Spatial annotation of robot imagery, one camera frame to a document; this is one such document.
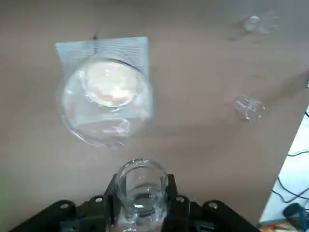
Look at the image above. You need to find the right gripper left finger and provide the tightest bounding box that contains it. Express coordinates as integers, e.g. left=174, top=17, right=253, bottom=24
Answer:
left=9, top=173, right=120, bottom=232

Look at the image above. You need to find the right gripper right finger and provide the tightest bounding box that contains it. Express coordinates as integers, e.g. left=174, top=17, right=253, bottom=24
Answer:
left=164, top=174, right=260, bottom=232

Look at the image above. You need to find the large clear glass beaker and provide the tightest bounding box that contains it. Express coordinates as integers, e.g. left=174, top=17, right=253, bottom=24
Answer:
left=56, top=58, right=155, bottom=148

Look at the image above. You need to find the dark blue object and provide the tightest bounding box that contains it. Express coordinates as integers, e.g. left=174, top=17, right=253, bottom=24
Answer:
left=282, top=203, right=309, bottom=227

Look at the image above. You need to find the small clear glass beaker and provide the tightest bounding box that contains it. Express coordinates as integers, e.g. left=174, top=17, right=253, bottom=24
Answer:
left=234, top=95, right=266, bottom=121
left=242, top=14, right=273, bottom=33

